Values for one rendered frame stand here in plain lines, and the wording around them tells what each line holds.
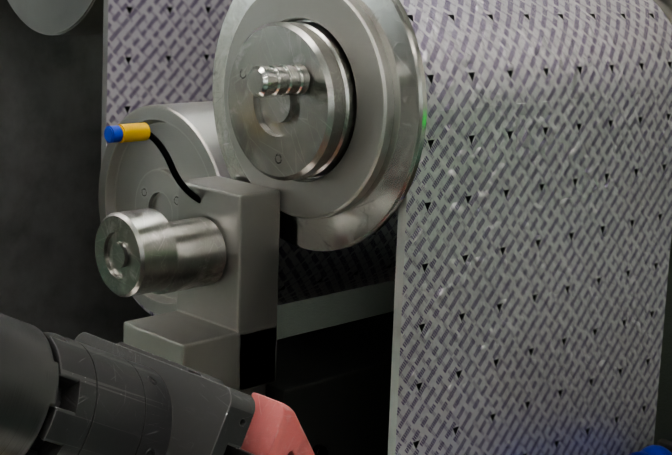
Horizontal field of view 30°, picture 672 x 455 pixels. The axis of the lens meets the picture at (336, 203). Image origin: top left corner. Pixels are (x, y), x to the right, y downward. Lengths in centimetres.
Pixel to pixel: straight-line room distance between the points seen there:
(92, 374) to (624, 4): 40
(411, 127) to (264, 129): 8
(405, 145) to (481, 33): 8
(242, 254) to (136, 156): 15
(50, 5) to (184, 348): 29
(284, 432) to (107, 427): 7
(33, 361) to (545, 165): 31
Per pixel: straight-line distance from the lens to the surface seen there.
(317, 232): 61
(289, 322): 115
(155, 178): 71
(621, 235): 72
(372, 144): 57
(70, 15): 79
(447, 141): 59
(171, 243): 59
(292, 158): 59
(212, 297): 63
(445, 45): 59
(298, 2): 60
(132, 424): 46
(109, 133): 61
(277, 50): 59
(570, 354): 71
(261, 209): 61
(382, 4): 57
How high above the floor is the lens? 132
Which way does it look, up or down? 11 degrees down
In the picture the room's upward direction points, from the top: 2 degrees clockwise
